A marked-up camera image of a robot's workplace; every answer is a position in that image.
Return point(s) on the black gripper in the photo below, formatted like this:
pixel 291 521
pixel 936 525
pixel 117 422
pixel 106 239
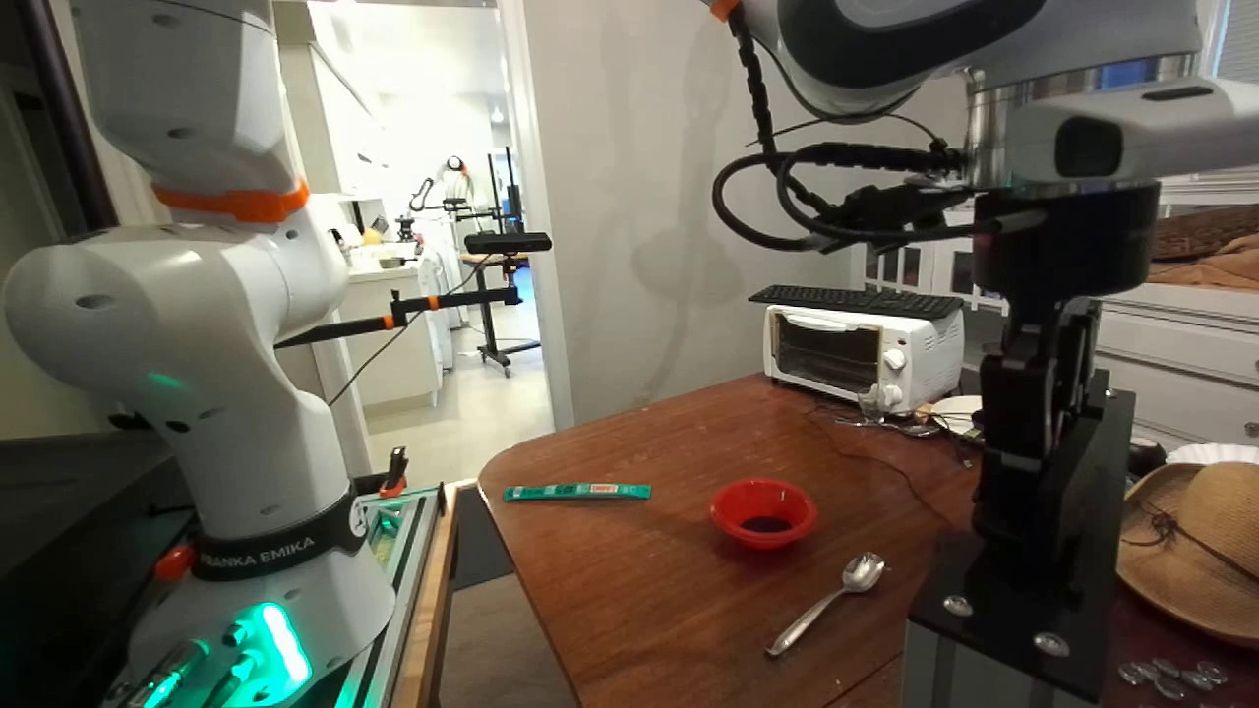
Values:
pixel 1052 259

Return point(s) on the aluminium frame camera stand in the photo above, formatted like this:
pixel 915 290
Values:
pixel 1015 606

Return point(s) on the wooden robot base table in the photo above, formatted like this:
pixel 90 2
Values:
pixel 427 622

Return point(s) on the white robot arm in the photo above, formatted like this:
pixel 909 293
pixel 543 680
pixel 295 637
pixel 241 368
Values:
pixel 181 319

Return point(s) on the red bowl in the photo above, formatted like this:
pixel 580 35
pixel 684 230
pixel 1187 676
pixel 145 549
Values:
pixel 766 512

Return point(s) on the metal spoon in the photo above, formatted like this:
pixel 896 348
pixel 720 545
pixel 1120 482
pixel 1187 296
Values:
pixel 858 576

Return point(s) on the white toaster oven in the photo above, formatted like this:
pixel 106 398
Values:
pixel 864 344

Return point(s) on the green packet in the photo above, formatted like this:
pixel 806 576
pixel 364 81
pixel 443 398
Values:
pixel 561 492

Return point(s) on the white cabinet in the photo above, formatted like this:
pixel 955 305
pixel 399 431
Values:
pixel 1191 340

